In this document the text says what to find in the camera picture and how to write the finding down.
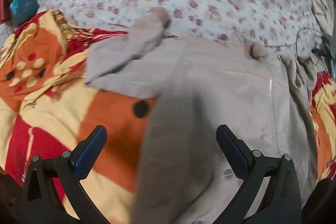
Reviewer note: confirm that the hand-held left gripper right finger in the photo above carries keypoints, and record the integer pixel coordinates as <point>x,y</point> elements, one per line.
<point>233,153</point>

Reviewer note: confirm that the orange red yellow blanket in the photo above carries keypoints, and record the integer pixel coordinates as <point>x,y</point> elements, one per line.
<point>52,113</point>

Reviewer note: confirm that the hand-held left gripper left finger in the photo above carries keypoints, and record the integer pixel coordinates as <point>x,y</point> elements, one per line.
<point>89,151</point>

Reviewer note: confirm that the beige zip jacket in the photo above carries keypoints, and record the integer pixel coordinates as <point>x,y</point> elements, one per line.
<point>210,108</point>

